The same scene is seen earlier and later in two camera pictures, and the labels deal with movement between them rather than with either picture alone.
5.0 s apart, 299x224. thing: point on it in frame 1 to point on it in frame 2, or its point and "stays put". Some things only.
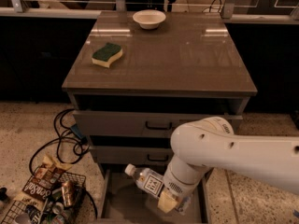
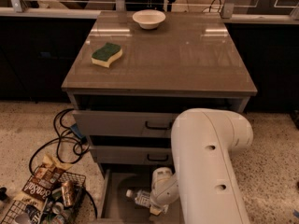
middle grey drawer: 139,155 stays put
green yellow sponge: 105,56 stays put
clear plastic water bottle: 151,183 to 141,197
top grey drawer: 137,124 stays put
